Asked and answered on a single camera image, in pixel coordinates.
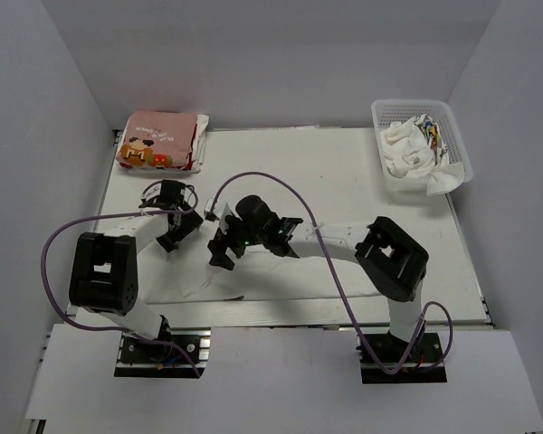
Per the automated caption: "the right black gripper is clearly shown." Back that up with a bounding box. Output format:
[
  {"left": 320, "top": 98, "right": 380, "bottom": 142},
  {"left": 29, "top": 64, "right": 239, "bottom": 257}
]
[{"left": 209, "top": 212, "right": 267, "bottom": 270}]

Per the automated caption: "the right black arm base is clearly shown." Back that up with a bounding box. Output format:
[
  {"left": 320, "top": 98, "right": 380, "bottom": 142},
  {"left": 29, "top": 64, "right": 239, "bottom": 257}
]
[{"left": 357, "top": 332, "right": 447, "bottom": 385}]

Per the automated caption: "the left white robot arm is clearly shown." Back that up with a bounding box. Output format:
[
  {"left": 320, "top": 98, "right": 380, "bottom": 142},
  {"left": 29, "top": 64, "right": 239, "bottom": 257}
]
[{"left": 69, "top": 180, "right": 203, "bottom": 361}]

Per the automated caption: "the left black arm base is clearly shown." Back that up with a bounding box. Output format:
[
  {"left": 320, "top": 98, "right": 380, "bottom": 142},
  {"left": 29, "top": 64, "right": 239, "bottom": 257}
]
[{"left": 114, "top": 331, "right": 211, "bottom": 379}]

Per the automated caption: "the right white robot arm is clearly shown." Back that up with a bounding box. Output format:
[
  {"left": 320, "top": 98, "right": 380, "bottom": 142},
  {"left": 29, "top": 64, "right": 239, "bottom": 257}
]
[{"left": 205, "top": 195, "right": 429, "bottom": 361}]

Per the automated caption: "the pink folded t shirt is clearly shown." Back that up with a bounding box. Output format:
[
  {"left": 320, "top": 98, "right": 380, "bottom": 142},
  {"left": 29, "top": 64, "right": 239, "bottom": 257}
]
[{"left": 115, "top": 111, "right": 198, "bottom": 170}]

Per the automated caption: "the white plastic basket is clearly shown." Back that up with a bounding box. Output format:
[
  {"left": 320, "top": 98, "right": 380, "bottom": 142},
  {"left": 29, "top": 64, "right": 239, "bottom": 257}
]
[{"left": 371, "top": 99, "right": 473, "bottom": 196}]

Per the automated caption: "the crumpled white shirt in basket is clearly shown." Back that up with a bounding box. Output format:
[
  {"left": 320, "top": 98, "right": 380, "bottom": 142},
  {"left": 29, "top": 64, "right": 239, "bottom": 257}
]
[{"left": 380, "top": 113, "right": 465, "bottom": 196}]

